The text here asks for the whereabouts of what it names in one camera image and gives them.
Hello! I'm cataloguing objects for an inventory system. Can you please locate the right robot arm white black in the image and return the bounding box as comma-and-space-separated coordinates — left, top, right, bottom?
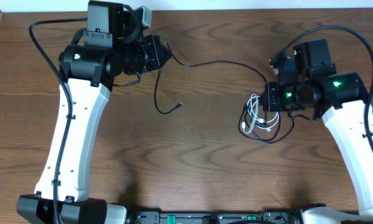
260, 39, 373, 223

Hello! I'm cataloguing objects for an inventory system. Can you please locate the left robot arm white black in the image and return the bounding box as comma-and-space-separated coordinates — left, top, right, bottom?
17, 1, 171, 223

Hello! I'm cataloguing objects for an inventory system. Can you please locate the white cable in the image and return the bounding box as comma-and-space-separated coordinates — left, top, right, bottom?
241, 93, 280, 135

